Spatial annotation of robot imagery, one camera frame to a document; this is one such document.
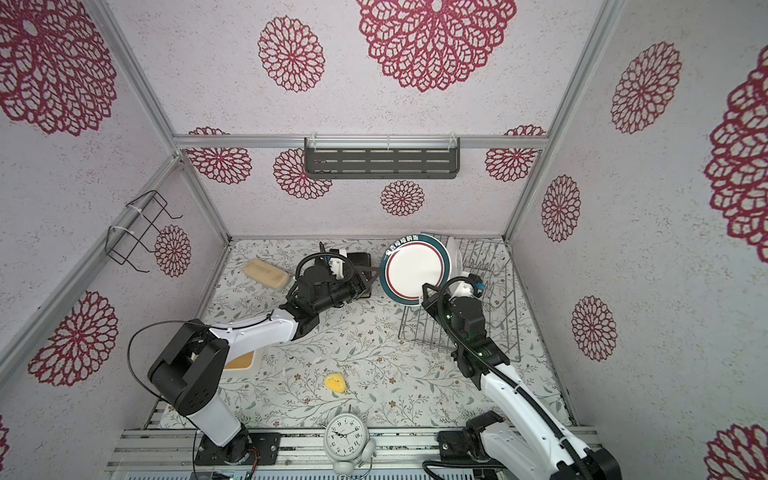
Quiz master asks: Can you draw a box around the wire dish rack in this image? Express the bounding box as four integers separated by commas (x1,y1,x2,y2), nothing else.
398,233,522,362

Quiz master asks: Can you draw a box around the white round plate front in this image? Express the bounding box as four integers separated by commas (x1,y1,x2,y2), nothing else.
379,233,456,306

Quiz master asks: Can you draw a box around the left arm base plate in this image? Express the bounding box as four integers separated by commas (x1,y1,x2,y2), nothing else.
193,431,282,467

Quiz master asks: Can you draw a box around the white round plate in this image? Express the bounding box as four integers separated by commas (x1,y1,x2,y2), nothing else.
446,236,464,279
379,233,456,306

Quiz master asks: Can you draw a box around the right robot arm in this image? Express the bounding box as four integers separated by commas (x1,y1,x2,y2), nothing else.
422,274,623,479

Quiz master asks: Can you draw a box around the yellow small piece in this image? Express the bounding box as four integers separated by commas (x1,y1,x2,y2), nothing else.
324,373,347,394

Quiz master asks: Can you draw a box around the grey wall shelf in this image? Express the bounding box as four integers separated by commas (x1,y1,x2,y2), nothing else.
304,137,461,180

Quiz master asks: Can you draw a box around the black wire wall basket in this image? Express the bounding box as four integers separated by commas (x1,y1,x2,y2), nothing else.
103,189,182,274

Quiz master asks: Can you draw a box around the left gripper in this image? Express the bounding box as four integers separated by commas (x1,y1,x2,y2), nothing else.
315,265,382,315

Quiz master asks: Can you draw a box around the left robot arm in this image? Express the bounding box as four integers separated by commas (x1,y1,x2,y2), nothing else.
147,250,378,448

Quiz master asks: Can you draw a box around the white round plate back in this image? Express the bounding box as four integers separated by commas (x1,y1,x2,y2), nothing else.
446,236,464,279

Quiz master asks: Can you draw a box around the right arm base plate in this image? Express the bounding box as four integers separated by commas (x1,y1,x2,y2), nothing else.
436,429,477,464

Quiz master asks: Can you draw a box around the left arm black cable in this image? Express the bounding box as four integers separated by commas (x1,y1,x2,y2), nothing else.
126,251,361,433

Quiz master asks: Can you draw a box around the white alarm clock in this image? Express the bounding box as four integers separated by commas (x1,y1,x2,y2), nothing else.
323,413,376,479

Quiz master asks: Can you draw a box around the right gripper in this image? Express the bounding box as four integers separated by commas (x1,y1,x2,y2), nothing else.
424,281,465,355

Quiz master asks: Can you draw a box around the tan sponge block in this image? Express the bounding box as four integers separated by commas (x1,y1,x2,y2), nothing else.
243,258,291,290

